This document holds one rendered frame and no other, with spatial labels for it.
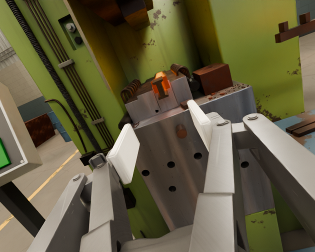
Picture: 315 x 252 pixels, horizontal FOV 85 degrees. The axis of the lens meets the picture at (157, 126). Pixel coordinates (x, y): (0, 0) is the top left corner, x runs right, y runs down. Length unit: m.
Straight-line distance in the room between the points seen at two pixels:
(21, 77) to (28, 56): 8.25
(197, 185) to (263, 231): 0.34
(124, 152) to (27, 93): 8.98
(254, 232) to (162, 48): 0.91
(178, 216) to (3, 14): 0.90
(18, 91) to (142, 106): 8.92
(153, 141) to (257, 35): 0.50
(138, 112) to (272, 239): 0.69
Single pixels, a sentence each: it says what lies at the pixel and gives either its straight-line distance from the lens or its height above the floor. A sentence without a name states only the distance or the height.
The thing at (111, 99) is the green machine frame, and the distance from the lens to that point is 0.69.
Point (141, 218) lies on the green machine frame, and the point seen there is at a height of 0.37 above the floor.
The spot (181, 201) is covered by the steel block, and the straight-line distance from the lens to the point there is 0.64.
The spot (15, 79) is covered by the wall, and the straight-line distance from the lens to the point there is 9.26.
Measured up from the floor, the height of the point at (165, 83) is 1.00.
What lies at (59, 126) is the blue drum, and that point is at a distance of 5.16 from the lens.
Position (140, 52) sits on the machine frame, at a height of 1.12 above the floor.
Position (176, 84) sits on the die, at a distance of 0.51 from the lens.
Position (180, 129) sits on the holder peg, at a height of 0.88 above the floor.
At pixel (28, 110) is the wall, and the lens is 9.42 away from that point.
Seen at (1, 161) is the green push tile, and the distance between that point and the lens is 0.56.
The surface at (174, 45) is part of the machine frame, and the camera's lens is 0.99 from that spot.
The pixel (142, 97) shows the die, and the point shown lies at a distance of 0.52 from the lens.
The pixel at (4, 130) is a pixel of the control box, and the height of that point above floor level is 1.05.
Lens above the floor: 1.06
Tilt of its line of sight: 20 degrees down
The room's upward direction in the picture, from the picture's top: 23 degrees counter-clockwise
